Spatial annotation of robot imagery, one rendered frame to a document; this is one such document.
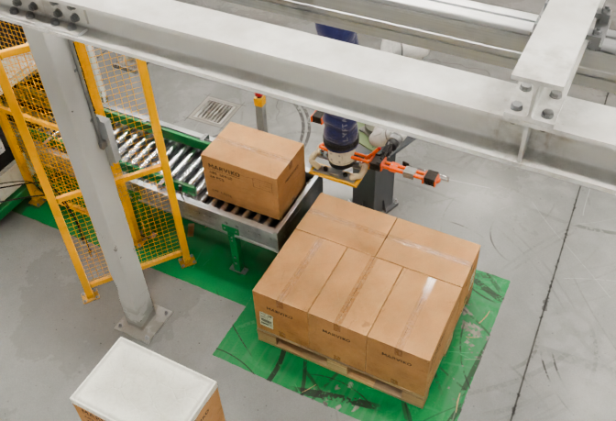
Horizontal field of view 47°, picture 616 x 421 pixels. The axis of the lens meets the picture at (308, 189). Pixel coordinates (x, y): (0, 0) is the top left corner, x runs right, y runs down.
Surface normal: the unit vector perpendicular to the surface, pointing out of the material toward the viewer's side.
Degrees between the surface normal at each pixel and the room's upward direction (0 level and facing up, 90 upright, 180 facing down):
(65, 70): 90
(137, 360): 0
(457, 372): 0
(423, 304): 0
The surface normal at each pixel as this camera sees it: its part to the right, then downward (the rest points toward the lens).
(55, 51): 0.89, 0.29
